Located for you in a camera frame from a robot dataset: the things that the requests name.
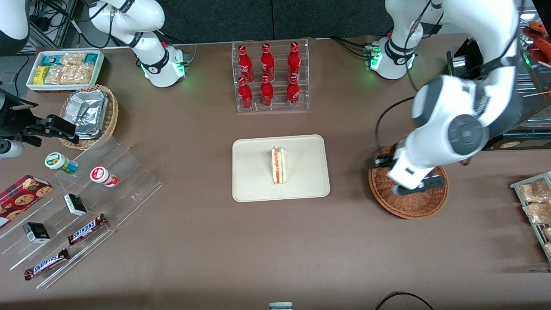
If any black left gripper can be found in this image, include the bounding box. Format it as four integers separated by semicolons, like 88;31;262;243
365;155;393;170

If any triangle sandwich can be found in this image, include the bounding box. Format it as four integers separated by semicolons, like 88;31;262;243
270;146;288;185

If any light wicker basket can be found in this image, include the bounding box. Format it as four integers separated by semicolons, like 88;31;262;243
59;84;119;151

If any brown round wicker basket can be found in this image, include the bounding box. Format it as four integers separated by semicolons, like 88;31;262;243
368;144;449;220

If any cream plastic tray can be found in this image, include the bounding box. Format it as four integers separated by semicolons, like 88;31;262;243
232;134;331;203

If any tray of packaged snacks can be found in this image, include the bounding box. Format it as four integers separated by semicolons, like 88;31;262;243
509;171;551;264

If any silver foil package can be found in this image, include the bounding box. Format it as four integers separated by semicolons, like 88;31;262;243
65;90;108;140

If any green lid cup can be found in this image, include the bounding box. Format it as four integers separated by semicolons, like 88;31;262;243
45;152;79;175

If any white snack bin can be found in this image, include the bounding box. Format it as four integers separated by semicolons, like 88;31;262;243
26;50;105;93

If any clear bag of crackers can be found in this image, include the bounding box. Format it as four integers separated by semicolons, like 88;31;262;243
45;64;94;85
60;52;87;66

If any red lid cup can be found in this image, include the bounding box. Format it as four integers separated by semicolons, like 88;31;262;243
90;166;119;188

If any small black box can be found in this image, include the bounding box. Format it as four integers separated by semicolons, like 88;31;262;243
63;193;88;217
22;222;52;244

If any clear acrylic stepped display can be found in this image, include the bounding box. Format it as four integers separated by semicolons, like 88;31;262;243
0;136;164;290

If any red cookie box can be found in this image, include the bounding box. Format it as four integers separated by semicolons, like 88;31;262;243
0;174;53;229

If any Snickers bar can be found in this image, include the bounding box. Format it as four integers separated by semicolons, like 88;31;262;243
24;248;71;281
67;213;108;246

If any red cola bottle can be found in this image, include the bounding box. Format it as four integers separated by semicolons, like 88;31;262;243
238;45;255;83
238;77;254;110
287;42;302;81
286;75;301;109
260;75;275;108
260;43;276;82

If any clear acrylic bottle rack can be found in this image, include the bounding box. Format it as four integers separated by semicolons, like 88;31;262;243
232;38;310;113

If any black food warmer machine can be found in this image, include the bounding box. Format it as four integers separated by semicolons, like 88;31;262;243
446;8;551;151

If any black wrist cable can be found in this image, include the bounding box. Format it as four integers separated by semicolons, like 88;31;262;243
374;96;416;150

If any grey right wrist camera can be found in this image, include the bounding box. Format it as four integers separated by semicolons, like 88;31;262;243
0;139;25;159

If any black base cable bundle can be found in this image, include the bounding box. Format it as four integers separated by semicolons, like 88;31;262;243
331;36;371;59

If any black floor cable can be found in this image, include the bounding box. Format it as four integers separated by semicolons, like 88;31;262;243
374;291;435;310

